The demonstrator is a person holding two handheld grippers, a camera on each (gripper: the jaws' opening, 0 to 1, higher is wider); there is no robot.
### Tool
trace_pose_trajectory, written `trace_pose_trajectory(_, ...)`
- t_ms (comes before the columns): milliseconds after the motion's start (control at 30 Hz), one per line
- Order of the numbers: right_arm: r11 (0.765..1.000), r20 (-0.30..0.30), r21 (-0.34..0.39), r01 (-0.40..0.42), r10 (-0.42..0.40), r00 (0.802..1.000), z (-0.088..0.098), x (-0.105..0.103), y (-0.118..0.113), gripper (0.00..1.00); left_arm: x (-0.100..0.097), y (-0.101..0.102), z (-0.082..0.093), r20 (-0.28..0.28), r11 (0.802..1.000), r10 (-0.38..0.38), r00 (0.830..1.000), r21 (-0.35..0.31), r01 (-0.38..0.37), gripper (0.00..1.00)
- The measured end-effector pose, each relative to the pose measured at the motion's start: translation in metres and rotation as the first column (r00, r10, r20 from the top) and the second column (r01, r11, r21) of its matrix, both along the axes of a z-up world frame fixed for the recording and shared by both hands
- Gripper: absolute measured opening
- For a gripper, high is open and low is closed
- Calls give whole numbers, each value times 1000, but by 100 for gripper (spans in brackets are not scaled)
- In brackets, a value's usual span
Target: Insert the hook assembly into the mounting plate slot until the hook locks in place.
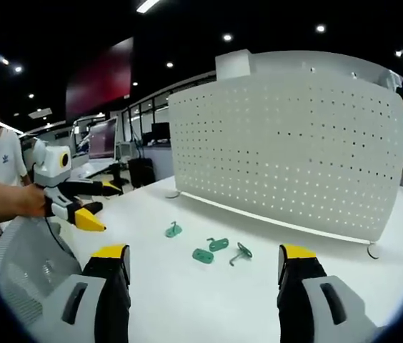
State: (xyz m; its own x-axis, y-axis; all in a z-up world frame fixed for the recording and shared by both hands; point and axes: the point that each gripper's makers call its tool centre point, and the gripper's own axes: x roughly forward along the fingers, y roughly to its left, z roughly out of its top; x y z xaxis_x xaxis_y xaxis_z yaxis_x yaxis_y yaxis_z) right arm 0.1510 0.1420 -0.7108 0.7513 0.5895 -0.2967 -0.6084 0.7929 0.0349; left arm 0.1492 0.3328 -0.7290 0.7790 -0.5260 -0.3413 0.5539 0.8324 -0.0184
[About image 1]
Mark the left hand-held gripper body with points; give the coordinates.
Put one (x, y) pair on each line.
(53, 160)

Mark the white perforated mounting plate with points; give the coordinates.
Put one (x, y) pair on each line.
(287, 153)

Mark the computer monitor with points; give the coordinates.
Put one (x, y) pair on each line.
(103, 139)

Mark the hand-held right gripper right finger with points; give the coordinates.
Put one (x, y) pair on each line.
(296, 303)

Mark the white partition panel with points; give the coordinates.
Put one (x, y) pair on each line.
(323, 66)

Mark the grey mesh office chair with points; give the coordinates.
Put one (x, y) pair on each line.
(26, 271)

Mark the long ceiling light strip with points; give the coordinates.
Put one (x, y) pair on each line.
(148, 4)

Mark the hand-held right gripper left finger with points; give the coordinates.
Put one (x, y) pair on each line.
(110, 303)

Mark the green hook assembly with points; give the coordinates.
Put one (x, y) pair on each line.
(241, 253)
(203, 256)
(219, 244)
(173, 230)

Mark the white box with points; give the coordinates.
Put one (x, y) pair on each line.
(233, 63)

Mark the red wall screen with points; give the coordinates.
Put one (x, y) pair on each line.
(99, 76)

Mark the person's left hand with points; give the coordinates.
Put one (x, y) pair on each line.
(35, 202)

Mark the black office chair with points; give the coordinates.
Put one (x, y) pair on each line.
(141, 173)

